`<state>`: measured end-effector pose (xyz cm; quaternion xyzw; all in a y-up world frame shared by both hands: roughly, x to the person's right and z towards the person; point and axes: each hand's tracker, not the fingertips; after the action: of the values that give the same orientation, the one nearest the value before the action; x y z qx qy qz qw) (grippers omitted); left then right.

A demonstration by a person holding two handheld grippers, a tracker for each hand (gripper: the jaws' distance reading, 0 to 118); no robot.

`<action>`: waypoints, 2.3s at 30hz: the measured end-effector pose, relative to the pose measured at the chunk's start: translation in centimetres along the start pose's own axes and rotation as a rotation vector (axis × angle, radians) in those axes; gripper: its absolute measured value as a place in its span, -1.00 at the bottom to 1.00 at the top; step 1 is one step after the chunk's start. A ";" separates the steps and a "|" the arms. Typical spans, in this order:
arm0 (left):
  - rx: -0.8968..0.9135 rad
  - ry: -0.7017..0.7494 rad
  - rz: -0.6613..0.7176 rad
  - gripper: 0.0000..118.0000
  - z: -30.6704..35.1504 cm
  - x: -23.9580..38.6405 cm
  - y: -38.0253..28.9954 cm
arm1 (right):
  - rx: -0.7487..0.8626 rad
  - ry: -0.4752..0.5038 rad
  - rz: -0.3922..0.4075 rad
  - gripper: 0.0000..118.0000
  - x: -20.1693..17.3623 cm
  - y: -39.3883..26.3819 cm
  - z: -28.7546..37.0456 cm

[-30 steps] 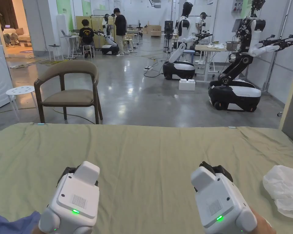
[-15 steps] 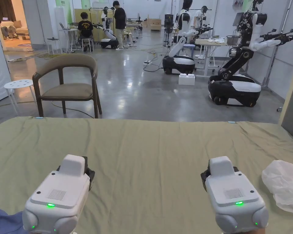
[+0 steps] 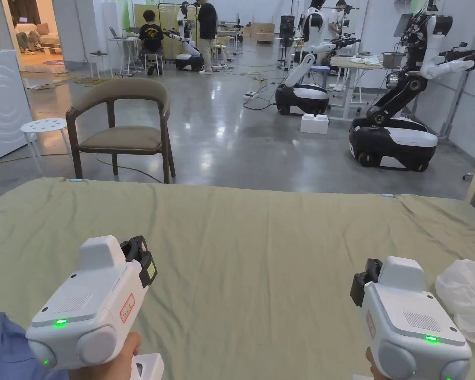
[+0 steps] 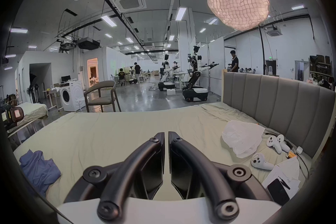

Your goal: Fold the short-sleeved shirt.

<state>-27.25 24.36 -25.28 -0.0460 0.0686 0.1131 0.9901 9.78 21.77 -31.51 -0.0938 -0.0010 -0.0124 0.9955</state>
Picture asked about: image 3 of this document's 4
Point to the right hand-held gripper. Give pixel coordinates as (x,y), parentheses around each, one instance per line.
(411,328)

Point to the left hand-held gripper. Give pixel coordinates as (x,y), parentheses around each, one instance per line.
(91,301)

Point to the person's right hand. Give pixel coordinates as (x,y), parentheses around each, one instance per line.
(373,362)

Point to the person's left hand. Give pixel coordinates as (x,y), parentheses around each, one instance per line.
(103,368)

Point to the bed with pale green sheet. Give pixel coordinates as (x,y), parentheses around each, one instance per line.
(241,257)

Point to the white plastic bag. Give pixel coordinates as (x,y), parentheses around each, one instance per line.
(469,295)

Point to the black and white wheeled robot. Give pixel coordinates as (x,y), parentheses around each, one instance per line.
(303,93)
(188,47)
(396,134)

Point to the blue garment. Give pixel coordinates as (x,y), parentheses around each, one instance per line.
(8,348)

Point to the white foam block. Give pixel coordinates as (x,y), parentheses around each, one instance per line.
(314,124)

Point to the white power strip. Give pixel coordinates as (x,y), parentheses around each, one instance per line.
(250,94)

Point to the white washing machine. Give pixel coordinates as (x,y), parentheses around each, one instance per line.
(2,107)

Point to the beige sofa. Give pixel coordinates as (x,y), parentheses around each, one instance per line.
(37,37)

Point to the wooden crate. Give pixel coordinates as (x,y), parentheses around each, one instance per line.
(263,31)

